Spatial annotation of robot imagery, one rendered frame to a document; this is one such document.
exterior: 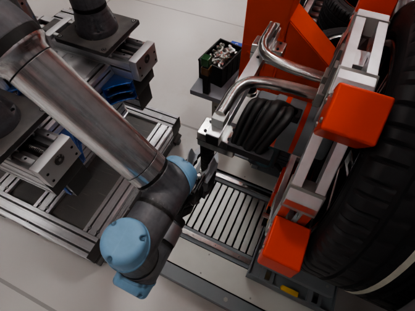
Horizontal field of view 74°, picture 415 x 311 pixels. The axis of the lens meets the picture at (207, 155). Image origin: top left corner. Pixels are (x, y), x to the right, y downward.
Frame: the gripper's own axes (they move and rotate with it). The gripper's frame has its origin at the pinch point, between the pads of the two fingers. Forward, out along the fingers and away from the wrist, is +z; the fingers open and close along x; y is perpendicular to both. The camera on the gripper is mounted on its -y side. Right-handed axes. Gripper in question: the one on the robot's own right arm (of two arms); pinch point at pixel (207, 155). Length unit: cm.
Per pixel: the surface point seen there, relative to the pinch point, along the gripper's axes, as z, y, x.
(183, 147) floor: 48, -83, 38
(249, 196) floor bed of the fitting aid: 31, -77, -10
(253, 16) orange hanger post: 60, 3, 10
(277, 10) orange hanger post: 60, 7, 2
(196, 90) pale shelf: 55, -38, 31
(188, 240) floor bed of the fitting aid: -4, -77, 8
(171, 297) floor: -29, -83, 4
